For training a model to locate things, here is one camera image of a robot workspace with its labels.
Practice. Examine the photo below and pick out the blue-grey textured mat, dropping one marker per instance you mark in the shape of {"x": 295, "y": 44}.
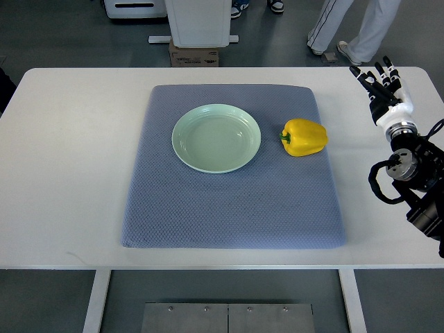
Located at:
{"x": 276, "y": 201}

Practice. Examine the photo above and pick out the light green plate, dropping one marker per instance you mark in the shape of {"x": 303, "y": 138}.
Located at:
{"x": 216, "y": 138}

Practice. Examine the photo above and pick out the cardboard box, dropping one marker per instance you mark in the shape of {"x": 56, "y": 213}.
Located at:
{"x": 193, "y": 57}

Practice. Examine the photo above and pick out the person in white trousers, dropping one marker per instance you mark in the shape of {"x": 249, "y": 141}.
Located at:
{"x": 361, "y": 37}

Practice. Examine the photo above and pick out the white pedestal machine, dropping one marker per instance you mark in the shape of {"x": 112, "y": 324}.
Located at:
{"x": 198, "y": 24}

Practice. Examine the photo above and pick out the white cabinet with slot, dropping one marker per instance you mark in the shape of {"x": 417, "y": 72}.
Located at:
{"x": 134, "y": 9}

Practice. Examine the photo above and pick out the white table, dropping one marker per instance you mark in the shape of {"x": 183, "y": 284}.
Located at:
{"x": 68, "y": 142}

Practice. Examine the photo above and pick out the person in blue sneakers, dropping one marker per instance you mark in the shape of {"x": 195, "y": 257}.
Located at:
{"x": 239, "y": 7}

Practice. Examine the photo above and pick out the small grey floor plate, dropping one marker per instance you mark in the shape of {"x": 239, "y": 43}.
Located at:
{"x": 329, "y": 58}

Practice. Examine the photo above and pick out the yellow bell pepper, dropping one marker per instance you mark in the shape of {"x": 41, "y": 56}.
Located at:
{"x": 301, "y": 137}

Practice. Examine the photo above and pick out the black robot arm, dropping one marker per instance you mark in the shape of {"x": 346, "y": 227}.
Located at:
{"x": 416, "y": 167}

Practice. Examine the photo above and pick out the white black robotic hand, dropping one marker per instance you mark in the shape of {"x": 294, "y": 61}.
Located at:
{"x": 388, "y": 93}

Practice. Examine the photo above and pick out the grey metal base plate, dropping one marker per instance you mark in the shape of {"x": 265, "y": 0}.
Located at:
{"x": 221, "y": 317}

